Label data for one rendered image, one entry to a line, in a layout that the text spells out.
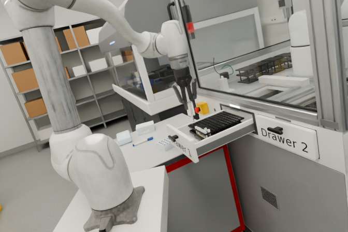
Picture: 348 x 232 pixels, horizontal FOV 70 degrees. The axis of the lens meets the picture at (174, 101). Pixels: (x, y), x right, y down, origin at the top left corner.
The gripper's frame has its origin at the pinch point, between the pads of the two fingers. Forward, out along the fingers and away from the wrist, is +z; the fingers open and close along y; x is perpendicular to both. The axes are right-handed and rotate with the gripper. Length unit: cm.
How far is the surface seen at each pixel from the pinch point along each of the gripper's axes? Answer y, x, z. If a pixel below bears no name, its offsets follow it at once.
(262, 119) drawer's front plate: 21.7, -24.2, 7.8
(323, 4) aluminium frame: 23, -55, -33
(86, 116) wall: -53, 421, 79
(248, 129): 20.0, -15.2, 14.0
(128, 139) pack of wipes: -27, 51, 22
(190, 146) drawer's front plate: -10.3, -16.4, 10.6
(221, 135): 5.8, -15.0, 12.1
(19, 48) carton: -118, 380, -74
